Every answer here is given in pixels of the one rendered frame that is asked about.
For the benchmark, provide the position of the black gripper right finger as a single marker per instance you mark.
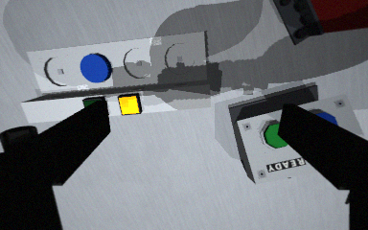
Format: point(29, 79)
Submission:
point(338, 154)

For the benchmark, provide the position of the grey key housing with blue and green buttons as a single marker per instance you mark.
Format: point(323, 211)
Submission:
point(264, 155)

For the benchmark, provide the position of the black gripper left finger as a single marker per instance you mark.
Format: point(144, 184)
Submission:
point(27, 200)

